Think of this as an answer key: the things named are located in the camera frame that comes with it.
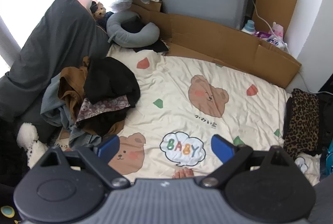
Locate low brown cardboard sheet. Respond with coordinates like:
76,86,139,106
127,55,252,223
130,0,302,89

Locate pink packet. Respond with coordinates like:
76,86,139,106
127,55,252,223
271,22,285,38

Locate brown teddy bear toy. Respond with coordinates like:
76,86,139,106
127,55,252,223
90,1,115,29

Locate purple packet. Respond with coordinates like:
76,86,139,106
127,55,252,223
253,31,287,49

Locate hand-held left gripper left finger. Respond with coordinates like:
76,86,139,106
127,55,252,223
39,135,130,189

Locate teal bag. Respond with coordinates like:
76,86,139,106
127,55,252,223
321,135,333,183

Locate black flat cloth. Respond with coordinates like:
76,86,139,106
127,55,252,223
122,21,169,54

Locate black knit garment patterned lining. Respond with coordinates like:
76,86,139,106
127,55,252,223
75,57,141,136

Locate brown garment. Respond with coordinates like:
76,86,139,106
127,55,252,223
58,57,90,120

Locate leopard print cloth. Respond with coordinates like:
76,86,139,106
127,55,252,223
283,89,320,159

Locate black bag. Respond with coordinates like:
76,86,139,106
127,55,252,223
317,91,333,149

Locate grey neck pillow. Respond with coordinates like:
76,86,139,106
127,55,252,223
106,11,160,48

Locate white plush toy black spots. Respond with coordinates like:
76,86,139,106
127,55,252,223
16,122,50,170

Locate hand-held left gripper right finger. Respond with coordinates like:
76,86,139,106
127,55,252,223
200,135,297,187

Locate blue denim garment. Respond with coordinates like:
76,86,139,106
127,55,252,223
42,75,102,149

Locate cream bear printed blanket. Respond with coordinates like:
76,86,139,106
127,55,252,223
53,44,322,186

